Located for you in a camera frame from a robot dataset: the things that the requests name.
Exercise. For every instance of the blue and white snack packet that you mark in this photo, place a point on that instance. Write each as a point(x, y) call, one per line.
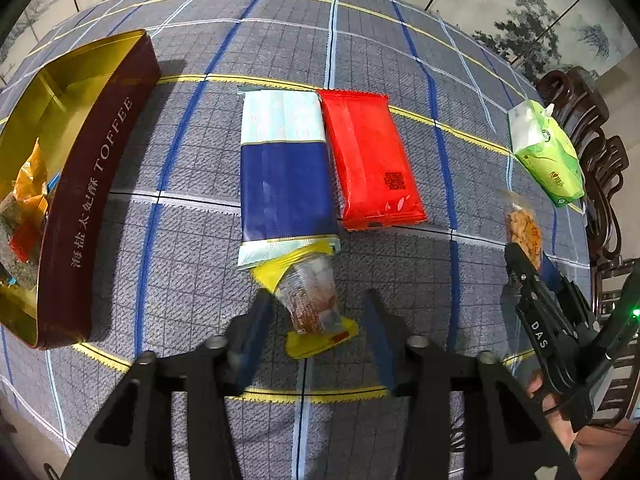
point(285, 185)

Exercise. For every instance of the clear packet of orange snacks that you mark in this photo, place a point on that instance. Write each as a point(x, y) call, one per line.
point(11, 260)
point(525, 232)

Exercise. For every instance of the yellow-ended clear snack packet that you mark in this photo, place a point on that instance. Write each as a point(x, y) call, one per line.
point(310, 297)

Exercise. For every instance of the small dark red snack packet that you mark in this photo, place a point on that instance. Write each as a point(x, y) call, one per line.
point(25, 242)

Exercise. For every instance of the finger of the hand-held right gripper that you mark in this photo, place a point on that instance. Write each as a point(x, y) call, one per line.
point(535, 315)
point(570, 295)

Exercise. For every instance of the gold tin box red sides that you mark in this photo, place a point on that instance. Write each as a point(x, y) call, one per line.
point(85, 220)

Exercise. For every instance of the large red snack packet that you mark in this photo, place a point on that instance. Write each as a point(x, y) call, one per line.
point(370, 160)

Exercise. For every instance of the person's right forearm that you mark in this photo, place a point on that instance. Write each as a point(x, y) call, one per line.
point(610, 441)

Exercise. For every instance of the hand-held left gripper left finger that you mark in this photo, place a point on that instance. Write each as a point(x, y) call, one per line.
point(254, 332)

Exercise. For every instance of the landscape painted folding screen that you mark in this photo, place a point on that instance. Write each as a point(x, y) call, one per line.
point(550, 10)

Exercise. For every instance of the orange yellow snack packet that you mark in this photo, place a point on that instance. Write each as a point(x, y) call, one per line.
point(30, 180)

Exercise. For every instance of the green tissue pack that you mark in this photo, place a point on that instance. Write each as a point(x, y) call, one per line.
point(550, 160)

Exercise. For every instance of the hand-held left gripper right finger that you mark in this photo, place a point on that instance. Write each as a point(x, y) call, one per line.
point(381, 342)

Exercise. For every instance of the person's right hand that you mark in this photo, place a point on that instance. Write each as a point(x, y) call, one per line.
point(560, 425)

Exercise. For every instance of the blue wrapped snack packet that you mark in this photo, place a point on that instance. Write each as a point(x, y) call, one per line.
point(9, 281)

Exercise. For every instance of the blue plaid tablecloth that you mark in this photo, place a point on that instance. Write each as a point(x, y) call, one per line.
point(210, 260)

